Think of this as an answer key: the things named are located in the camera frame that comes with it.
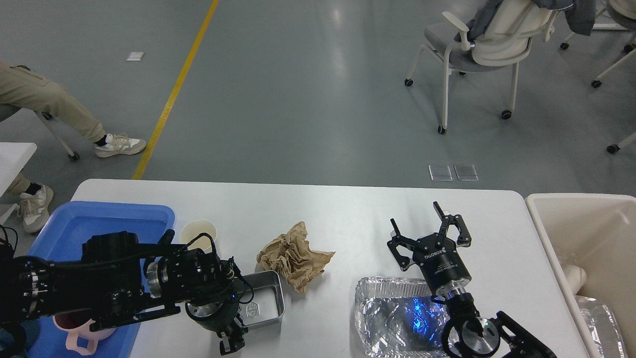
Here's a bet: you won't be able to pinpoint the white office chair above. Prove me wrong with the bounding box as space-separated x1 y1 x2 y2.
404 0 559 135

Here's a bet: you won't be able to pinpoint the aluminium foil tray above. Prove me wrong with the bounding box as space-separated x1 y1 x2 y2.
353 276 448 358

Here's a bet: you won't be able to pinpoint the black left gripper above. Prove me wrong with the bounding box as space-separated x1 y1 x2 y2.
185 288 248 356

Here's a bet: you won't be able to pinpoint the floor outlet plates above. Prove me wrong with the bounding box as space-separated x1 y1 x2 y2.
428 165 479 181

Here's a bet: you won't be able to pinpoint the beige plastic bin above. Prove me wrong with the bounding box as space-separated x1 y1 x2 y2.
526 193 636 358

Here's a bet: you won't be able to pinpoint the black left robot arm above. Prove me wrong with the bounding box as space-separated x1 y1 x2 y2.
1 229 251 358

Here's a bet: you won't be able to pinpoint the pink mug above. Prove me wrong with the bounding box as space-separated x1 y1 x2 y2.
53 310 116 356

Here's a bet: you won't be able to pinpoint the cream paper cup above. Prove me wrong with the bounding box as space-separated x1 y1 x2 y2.
179 219 218 253

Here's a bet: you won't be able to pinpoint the person in black sweater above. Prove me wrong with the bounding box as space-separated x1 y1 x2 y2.
0 63 146 233

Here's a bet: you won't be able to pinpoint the white side table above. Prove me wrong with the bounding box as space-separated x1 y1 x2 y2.
0 141 38 195

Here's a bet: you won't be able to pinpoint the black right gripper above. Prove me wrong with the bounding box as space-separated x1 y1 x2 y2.
387 201 472 298

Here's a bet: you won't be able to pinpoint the blue plastic tray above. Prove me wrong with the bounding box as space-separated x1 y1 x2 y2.
27 201 174 358

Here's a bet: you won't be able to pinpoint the grey jacket on chair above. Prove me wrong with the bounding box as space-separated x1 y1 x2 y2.
466 0 596 41

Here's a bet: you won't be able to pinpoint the white cup in bin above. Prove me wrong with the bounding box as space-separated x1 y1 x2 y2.
562 265 587 295

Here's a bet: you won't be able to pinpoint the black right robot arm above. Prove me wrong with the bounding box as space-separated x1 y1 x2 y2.
388 202 555 358

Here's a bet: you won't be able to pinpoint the crumpled brown paper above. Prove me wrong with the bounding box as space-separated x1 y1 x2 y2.
256 221 335 294

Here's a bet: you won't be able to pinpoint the square steel tray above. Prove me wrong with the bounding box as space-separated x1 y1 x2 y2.
240 270 285 330

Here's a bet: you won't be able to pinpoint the foil tray in bin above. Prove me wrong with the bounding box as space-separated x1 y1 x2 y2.
575 295 627 358

